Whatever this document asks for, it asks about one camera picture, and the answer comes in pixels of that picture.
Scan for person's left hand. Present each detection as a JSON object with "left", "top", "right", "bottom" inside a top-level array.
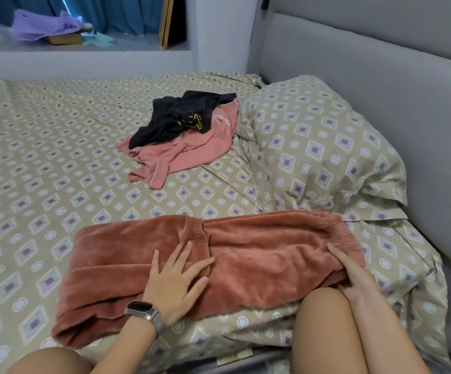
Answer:
[{"left": 143, "top": 239, "right": 216, "bottom": 328}]

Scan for person's right hand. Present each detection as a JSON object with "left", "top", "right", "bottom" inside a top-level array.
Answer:
[{"left": 326, "top": 242, "right": 382, "bottom": 304}]

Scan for rust brown garment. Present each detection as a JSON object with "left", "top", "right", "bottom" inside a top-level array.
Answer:
[{"left": 51, "top": 210, "right": 367, "bottom": 350}]

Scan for pink shirt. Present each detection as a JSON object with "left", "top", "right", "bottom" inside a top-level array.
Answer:
[{"left": 117, "top": 99, "right": 241, "bottom": 191}]

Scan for bed with patterned beige sheet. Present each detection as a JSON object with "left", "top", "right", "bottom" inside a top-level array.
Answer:
[{"left": 0, "top": 0, "right": 451, "bottom": 374}]

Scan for black garment yellow print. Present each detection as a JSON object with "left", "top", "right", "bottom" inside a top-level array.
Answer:
[{"left": 128, "top": 90, "right": 238, "bottom": 150}]

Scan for person's right forearm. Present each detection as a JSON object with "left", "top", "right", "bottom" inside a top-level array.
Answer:
[{"left": 350, "top": 288, "right": 431, "bottom": 374}]

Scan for person's left leg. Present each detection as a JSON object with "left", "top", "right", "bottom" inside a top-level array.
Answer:
[{"left": 7, "top": 346, "right": 94, "bottom": 374}]

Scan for grey band wristwatch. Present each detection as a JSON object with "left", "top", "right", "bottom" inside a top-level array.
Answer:
[{"left": 124, "top": 300, "right": 166, "bottom": 338}]

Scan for patterned beige pillow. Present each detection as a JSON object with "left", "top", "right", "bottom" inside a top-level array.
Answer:
[{"left": 237, "top": 74, "right": 409, "bottom": 223}]

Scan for grey upholstered headboard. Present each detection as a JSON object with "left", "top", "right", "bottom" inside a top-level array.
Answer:
[{"left": 247, "top": 0, "right": 451, "bottom": 355}]

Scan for teal small item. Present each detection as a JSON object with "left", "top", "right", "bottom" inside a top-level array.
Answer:
[{"left": 82, "top": 32, "right": 117, "bottom": 49}]

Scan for leaning wooden picture frames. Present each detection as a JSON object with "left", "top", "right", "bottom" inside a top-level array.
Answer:
[{"left": 158, "top": 0, "right": 187, "bottom": 51}]

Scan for small wooden box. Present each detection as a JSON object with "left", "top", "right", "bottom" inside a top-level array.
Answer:
[{"left": 48, "top": 32, "right": 84, "bottom": 46}]

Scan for blue curtain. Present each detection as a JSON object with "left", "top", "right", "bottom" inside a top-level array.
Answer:
[{"left": 0, "top": 0, "right": 168, "bottom": 36}]

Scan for purple cloth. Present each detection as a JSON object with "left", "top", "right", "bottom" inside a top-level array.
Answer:
[{"left": 9, "top": 8, "right": 86, "bottom": 42}]

